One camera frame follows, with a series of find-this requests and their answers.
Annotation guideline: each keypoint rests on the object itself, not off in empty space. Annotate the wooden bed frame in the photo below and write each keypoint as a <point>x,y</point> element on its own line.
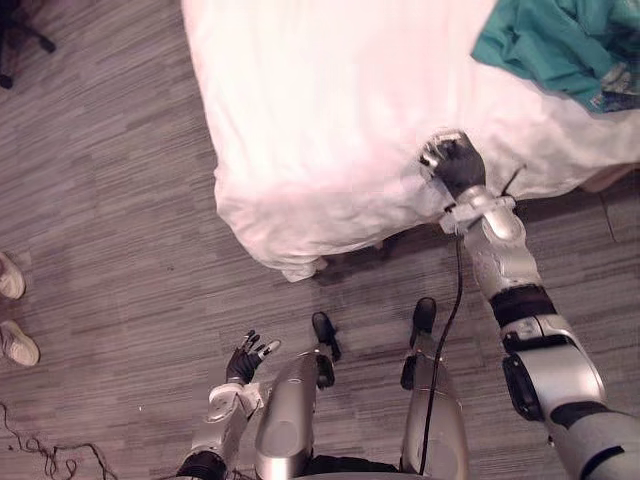
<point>612,177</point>

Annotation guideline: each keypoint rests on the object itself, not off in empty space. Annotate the dark left robot foot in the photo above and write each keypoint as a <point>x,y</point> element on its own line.
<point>324,327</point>

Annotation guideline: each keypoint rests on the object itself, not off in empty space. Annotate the black robot waist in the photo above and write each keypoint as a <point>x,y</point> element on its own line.
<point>350,465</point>

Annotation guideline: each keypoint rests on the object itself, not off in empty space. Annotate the teal cloth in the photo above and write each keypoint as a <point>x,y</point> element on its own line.
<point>540,45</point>

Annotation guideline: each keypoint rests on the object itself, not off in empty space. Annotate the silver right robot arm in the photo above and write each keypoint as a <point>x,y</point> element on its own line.
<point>505,260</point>

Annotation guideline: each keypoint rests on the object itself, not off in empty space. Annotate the dark right robot foot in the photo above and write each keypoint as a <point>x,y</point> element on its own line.
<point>424,315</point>

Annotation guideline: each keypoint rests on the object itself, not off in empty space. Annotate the silver robot leg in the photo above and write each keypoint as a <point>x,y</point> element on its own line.
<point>287,415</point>
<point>435,425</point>

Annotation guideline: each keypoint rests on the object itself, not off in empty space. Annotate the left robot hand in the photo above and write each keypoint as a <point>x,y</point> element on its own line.
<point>242,362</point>

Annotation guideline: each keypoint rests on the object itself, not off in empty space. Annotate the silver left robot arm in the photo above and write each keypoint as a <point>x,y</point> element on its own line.
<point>220,425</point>

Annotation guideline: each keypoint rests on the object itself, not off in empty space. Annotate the white bed sheet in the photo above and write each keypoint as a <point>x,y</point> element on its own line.
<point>325,125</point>

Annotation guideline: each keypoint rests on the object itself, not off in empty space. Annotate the silver right robot leg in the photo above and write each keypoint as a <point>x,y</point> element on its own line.
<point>435,425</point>

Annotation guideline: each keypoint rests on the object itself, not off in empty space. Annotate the person's white shoe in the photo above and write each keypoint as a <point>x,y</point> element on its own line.
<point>17,345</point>
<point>10,277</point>

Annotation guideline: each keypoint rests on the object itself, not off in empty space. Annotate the black office chair base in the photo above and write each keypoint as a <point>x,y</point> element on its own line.
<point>20,37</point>

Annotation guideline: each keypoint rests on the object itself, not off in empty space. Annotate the silver left robot leg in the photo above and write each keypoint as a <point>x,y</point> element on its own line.
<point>287,415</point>

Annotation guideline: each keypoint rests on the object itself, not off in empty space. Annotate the dark robot foot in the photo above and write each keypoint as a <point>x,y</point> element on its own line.
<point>424,315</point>
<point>324,327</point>

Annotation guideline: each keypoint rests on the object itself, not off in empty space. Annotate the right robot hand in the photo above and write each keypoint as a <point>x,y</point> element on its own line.
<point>462,167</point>

